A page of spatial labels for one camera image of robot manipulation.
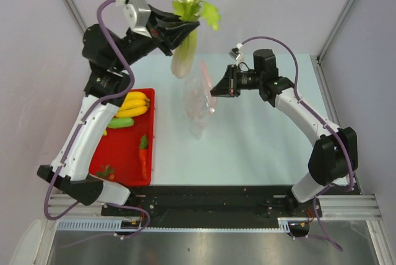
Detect yellow banana bunch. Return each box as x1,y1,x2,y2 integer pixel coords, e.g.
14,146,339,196
115,91,150,118

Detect orange carrot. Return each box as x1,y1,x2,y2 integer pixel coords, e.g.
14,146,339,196
139,134,149,180

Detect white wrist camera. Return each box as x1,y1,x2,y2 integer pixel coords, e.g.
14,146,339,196
123,0,152,38
229,43,244,65

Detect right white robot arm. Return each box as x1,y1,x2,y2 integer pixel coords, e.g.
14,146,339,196
210,48,358,216

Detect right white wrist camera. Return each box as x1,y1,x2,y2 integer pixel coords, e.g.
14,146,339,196
229,43,244,65

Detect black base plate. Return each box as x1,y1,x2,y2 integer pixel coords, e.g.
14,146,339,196
101,185,325,229

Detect red strawberries with leaves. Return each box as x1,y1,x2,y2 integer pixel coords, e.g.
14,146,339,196
95,165,115,181

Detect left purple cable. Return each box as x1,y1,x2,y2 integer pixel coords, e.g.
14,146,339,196
45,0,151,241

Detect green cucumber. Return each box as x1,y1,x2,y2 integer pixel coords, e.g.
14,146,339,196
107,117,134,129

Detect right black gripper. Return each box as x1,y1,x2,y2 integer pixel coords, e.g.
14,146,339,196
209,64,264,98

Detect white slotted cable duct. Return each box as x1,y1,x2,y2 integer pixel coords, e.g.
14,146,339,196
57,219,290,233

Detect green celery stalk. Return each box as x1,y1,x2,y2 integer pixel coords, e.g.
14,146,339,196
171,0,222,79

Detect clear zip top bag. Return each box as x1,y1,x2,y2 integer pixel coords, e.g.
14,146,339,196
183,60,217,139

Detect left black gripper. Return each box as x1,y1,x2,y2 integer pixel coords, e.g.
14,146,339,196
112,4,199,72

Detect red plastic tray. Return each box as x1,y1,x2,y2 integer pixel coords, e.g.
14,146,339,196
89,88,155,187

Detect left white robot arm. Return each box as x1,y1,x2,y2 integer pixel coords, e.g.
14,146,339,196
37,0,200,215

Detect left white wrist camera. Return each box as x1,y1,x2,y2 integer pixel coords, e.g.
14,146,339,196
123,0,152,38

